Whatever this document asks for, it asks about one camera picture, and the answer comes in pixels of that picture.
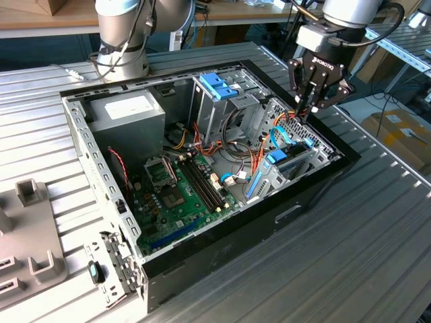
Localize cardboard box white label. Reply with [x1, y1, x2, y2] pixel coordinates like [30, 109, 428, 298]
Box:
[362, 109, 431, 176]

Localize black cable bundle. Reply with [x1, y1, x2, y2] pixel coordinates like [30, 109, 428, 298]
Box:
[220, 107, 252, 151]

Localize RAM slot black latches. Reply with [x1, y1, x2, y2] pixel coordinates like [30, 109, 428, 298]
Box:
[185, 157, 224, 209]
[177, 160, 216, 215]

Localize orange red disk power wire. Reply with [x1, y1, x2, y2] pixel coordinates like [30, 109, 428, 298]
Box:
[251, 112, 306, 184]

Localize slat table aluminium frame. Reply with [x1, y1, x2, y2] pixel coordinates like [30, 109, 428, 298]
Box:
[346, 23, 431, 98]

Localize blue expansion slot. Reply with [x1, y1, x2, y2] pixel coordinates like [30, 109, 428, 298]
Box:
[149, 217, 204, 253]

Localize green motherboard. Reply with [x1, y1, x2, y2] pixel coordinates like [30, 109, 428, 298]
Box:
[129, 153, 242, 257]

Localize red black twisted wire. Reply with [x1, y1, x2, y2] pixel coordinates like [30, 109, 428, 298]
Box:
[106, 145, 131, 203]

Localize metal disk bay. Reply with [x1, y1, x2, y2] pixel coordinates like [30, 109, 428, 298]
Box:
[244, 96, 341, 206]

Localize blue data wire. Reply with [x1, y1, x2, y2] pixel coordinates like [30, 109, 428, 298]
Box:
[220, 126, 317, 185]

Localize blue plastic drive bracket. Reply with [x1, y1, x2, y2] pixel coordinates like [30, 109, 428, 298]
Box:
[199, 73, 238, 101]

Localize grey power supply unit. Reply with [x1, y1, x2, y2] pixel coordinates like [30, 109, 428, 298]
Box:
[84, 89, 166, 159]

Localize thin wires white plug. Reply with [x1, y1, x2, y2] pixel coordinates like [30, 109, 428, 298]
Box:
[224, 161, 252, 188]

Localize metal socket cover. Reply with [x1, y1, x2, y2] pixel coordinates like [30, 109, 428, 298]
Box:
[143, 155, 178, 188]

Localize black open PC case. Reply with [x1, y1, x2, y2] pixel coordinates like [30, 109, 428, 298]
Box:
[59, 59, 362, 314]

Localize black teal case latch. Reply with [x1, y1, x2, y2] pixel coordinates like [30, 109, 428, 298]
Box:
[87, 260, 106, 286]

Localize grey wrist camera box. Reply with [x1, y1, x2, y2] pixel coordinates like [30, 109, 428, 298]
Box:
[296, 23, 337, 53]

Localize metal drive cage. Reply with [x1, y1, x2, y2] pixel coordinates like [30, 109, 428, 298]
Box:
[188, 65, 270, 151]

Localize RAM slot white latches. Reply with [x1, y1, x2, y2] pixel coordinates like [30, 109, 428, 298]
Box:
[187, 153, 230, 207]
[180, 155, 221, 212]

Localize black cable metal plug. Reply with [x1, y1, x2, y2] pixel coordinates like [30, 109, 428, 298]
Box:
[50, 63, 88, 81]

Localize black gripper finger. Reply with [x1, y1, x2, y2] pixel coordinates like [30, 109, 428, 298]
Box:
[304, 71, 356, 122]
[288, 58, 317, 116]

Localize hard disk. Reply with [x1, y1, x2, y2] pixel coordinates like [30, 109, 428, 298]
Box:
[246, 144, 314, 200]

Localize grey parts rack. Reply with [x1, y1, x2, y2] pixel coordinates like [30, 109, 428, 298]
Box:
[0, 179, 70, 312]

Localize orange red wire bundle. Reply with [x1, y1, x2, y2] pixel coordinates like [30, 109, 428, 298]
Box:
[192, 121, 223, 158]

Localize long wooden desk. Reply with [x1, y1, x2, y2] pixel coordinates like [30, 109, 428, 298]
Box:
[0, 0, 401, 38]

